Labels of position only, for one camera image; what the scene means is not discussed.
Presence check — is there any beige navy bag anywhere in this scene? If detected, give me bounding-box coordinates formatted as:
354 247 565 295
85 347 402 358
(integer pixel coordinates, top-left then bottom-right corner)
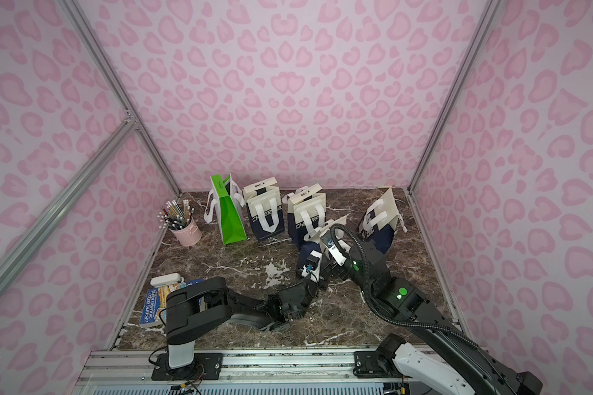
243 177 285 242
282 184 326 249
357 189 408 254
295 216 348 278

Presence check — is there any green white takeout bag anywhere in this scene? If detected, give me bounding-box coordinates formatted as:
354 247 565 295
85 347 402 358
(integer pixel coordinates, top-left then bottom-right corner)
204 174 247 245

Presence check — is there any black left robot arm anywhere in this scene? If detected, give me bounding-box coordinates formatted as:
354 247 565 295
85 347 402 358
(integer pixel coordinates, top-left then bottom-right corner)
159 274 319 370

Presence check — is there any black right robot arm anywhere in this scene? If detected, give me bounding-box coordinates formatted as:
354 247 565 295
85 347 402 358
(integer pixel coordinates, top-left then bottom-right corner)
321 224 543 394

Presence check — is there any white small box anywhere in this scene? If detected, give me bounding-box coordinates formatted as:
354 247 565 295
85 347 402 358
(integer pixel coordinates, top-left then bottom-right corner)
150 273 184 288

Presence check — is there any illustrated paperback book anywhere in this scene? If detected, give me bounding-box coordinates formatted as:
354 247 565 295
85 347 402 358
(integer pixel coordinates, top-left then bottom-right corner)
139 279 204 328

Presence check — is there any pink pencil cup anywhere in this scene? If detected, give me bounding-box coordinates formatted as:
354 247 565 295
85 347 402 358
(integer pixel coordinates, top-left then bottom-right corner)
158 199 202 247

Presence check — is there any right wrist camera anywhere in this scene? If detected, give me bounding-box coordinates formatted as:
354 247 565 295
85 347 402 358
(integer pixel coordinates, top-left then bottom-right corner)
321 230 347 266

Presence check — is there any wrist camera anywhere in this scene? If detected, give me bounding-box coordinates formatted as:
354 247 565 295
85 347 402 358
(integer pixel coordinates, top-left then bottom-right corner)
301 250 323 284
321 230 347 266

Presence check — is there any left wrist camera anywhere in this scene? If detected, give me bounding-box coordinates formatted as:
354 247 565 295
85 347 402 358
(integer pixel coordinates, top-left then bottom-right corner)
301 250 323 284

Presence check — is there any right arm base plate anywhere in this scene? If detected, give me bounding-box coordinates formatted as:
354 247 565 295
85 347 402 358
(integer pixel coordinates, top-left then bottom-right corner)
353 345 415 379

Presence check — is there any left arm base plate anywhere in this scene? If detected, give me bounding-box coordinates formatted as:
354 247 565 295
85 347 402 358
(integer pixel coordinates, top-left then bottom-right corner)
148 353 223 382

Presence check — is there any aluminium frame rail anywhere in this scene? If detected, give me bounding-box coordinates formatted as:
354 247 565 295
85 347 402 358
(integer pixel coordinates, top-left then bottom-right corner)
0 116 135 298

